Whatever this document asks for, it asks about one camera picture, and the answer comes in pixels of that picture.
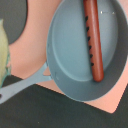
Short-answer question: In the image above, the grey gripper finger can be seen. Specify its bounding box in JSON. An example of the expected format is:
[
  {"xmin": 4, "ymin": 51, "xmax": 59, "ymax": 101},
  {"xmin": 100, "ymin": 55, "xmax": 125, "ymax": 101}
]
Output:
[{"xmin": 0, "ymin": 19, "xmax": 11, "ymax": 88}]

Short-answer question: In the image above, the grey frying pan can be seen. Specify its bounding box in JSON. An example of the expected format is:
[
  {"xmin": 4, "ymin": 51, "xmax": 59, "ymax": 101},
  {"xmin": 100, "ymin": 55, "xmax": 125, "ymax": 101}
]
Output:
[{"xmin": 0, "ymin": 0, "xmax": 128, "ymax": 104}]

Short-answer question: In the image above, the brown toy sausage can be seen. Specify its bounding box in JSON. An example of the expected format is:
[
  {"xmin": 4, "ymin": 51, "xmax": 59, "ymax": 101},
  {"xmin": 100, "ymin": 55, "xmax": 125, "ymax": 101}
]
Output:
[{"xmin": 83, "ymin": 0, "xmax": 104, "ymax": 82}]

